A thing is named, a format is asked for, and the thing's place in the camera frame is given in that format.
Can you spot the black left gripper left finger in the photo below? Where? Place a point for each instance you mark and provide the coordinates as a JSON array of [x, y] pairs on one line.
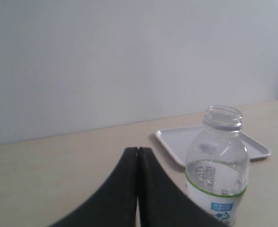
[[114, 203]]

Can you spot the clear plastic drink bottle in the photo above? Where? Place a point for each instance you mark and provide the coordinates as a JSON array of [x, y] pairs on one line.
[[217, 164]]

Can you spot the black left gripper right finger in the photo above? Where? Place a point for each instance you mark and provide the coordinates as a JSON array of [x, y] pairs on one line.
[[161, 202]]

